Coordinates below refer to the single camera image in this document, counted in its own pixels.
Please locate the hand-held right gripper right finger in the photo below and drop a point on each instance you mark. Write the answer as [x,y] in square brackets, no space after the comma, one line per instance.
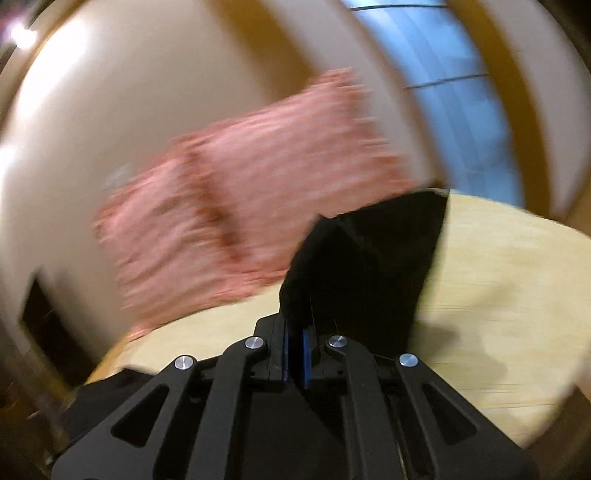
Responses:
[306,357]

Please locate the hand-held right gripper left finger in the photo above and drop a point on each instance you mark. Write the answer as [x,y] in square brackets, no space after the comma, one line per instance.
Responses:
[286,355]

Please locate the black pants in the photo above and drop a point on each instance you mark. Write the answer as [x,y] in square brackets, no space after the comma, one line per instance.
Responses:
[364,267]

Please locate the pink patterned cloth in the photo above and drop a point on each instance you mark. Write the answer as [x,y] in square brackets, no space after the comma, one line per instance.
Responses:
[240,198]

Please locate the yellow bed sheet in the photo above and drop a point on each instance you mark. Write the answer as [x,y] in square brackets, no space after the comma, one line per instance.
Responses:
[498,295]

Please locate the blue window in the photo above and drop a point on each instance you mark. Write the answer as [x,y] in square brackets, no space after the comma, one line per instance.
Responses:
[457,92]

